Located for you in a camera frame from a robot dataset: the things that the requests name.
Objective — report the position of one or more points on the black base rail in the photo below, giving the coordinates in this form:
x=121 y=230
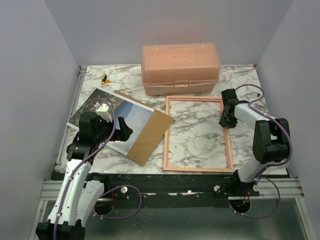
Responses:
x=171 y=190

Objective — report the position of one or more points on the yellow black screwdriver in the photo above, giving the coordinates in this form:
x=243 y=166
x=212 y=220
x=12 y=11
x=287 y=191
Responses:
x=105 y=81

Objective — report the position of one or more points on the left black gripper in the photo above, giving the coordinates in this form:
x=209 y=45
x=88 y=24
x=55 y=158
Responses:
x=124 y=133

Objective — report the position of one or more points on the pink wooden picture frame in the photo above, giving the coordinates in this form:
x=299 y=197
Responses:
x=195 y=141

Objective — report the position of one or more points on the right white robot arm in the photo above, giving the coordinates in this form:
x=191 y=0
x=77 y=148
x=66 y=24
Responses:
x=272 y=145

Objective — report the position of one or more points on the landscape photo print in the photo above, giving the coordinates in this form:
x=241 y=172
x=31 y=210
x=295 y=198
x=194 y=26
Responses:
x=135 y=115

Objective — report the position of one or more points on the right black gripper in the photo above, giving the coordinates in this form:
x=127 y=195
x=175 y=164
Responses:
x=223 y=122

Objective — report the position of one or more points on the pink translucent plastic toolbox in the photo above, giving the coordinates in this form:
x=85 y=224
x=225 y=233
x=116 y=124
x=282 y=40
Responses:
x=179 y=69

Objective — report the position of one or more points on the brown cardboard backing board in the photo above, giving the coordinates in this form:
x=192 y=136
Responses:
x=150 y=136

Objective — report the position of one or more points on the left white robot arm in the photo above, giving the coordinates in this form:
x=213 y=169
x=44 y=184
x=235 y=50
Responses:
x=77 y=196

